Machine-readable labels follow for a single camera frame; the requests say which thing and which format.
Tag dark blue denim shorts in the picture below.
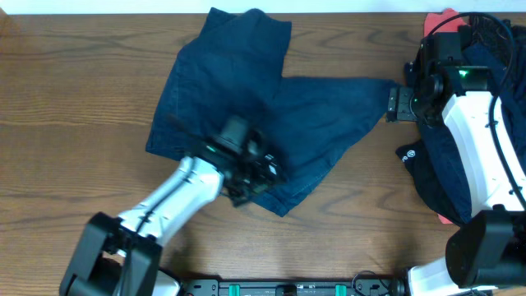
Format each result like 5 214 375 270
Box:
145 8 395 216

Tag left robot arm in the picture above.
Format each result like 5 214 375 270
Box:
59 116 284 295

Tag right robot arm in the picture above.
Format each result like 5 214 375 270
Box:
387 32 525 295

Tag black garment with logo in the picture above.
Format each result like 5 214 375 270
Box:
395 141 445 210

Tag dark blue garment in pile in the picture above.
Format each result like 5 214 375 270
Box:
418 64 525 225

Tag red garment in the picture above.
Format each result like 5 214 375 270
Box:
423 8 467 37

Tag black knit garment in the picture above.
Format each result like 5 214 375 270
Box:
469 16 525 71

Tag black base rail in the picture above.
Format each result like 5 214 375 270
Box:
178 275 410 296

